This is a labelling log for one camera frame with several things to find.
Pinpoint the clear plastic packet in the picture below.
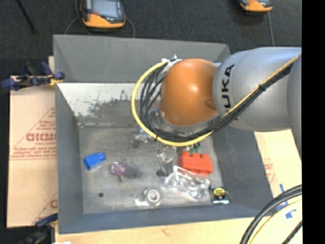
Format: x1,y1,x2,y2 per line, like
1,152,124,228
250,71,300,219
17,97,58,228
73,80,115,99
164,165,211,201

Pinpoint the red toy brick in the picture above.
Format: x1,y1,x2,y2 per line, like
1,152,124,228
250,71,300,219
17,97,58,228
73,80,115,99
178,151,214,175

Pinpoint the yellow and black tape measure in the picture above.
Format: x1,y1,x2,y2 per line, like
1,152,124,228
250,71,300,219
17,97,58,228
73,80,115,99
211,186,231,204

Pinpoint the brown cardboard board red print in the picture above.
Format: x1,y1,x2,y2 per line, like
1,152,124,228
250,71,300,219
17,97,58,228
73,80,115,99
6,55,303,228

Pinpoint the grey metal bin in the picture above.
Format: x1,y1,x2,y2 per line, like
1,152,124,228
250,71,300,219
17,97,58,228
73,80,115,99
52,34,276,235

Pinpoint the clear round glass thing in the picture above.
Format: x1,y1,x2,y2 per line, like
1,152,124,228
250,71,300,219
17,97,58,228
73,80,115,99
135,186,163,207

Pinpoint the purple small toy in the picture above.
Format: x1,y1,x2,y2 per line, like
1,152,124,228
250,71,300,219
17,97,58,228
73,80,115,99
110,162,127,177

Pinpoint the blue block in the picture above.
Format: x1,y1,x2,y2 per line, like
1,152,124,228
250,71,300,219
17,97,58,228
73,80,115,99
83,152,106,171

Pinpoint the clear small plastic thing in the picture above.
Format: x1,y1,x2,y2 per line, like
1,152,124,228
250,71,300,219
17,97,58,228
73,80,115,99
132,128,154,143

